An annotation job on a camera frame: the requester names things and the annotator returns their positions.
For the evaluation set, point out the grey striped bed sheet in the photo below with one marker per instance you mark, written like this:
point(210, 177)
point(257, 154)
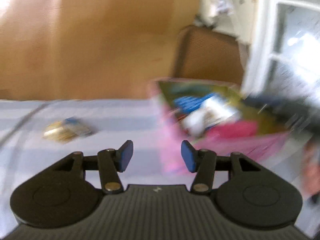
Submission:
point(75, 110)

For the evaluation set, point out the blue polka dot bow headband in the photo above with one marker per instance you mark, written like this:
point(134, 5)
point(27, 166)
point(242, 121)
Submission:
point(190, 102)

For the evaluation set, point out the white printed packet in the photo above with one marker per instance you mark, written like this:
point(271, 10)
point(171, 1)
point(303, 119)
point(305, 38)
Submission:
point(210, 115)

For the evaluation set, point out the wooden headboard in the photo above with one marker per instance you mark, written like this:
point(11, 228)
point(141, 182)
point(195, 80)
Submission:
point(100, 42)

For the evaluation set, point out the person's right hand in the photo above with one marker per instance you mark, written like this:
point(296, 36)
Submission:
point(311, 170)

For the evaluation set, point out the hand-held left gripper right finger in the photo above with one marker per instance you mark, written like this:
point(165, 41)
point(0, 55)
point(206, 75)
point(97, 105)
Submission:
point(188, 156)

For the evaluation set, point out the gold and blue packet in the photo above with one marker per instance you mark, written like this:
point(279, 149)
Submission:
point(63, 131)

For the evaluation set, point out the pink tin box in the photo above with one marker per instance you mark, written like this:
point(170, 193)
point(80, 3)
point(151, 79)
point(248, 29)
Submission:
point(170, 140)

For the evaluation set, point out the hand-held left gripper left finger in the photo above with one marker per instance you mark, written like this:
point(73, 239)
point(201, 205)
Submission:
point(126, 155)

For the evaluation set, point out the pink wallet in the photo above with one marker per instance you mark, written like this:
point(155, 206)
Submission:
point(232, 130)

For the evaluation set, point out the brown bedside cabinet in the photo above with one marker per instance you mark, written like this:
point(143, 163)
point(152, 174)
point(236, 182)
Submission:
point(207, 55)

